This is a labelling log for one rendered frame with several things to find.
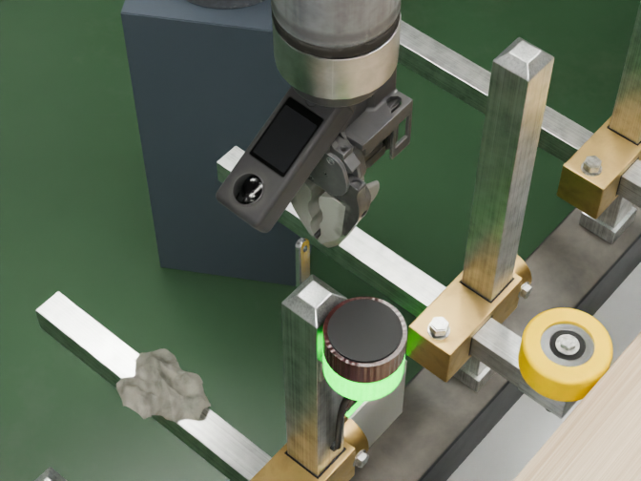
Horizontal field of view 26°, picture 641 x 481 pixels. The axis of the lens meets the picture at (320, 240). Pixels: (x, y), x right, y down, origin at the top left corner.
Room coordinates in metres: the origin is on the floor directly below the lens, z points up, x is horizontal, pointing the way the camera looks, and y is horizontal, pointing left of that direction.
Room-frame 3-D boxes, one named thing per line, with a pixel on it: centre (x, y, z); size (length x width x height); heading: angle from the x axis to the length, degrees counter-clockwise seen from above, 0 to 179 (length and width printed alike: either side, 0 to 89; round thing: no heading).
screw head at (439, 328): (0.71, -0.11, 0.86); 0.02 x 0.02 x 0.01
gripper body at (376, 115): (0.72, -0.02, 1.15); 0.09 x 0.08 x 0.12; 140
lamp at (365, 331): (0.54, -0.03, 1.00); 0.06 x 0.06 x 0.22; 49
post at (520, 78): (0.76, -0.16, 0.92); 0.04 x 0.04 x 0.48; 49
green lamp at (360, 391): (0.54, -0.03, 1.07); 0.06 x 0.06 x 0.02
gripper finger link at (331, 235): (0.70, -0.03, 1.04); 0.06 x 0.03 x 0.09; 140
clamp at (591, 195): (0.93, -0.31, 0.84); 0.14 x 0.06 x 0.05; 139
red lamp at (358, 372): (0.54, -0.03, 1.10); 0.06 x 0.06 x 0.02
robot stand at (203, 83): (1.49, 0.13, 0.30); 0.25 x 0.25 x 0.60; 80
